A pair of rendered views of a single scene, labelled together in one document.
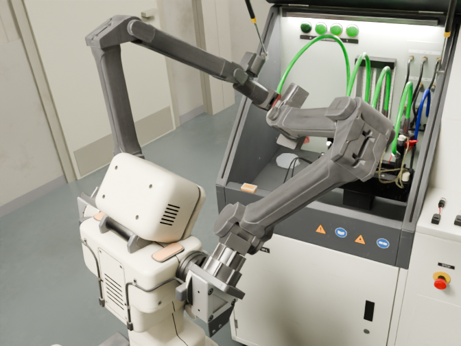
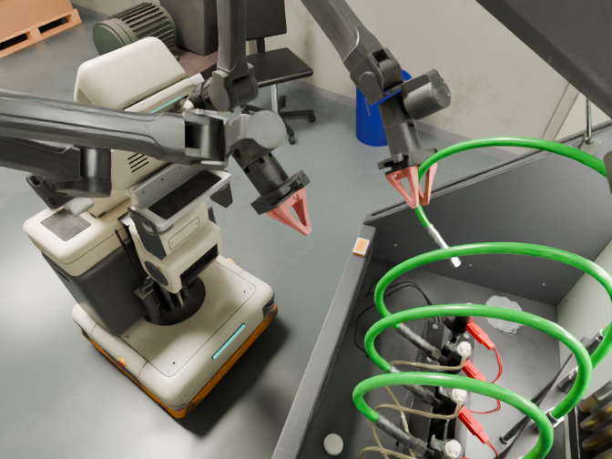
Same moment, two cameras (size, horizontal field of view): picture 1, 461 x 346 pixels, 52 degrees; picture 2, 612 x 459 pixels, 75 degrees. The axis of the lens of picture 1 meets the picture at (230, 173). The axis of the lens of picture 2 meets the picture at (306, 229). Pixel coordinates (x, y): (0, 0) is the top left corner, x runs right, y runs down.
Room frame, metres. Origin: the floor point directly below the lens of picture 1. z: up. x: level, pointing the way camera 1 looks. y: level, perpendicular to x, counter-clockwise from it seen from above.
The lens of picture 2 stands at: (1.14, -0.71, 1.74)
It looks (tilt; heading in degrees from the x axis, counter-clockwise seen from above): 46 degrees down; 80
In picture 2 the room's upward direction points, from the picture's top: straight up
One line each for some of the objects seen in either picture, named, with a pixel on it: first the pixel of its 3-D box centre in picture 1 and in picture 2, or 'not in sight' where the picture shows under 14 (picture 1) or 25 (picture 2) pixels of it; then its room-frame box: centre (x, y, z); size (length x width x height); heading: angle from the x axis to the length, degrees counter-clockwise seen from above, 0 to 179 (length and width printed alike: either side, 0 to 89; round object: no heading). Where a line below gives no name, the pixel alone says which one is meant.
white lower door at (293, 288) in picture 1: (303, 307); not in sight; (1.28, -0.24, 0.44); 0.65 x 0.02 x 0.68; 60
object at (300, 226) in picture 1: (307, 221); (333, 336); (1.29, -0.25, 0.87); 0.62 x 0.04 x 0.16; 60
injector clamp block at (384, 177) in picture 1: (360, 183); (431, 417); (1.43, -0.48, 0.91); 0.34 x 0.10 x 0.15; 60
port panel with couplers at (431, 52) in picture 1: (418, 84); not in sight; (1.60, -0.71, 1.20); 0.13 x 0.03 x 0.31; 60
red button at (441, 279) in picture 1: (440, 281); not in sight; (1.03, -0.62, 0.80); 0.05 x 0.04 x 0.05; 60
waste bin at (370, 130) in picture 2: not in sight; (382, 107); (2.13, 1.79, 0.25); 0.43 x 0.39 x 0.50; 134
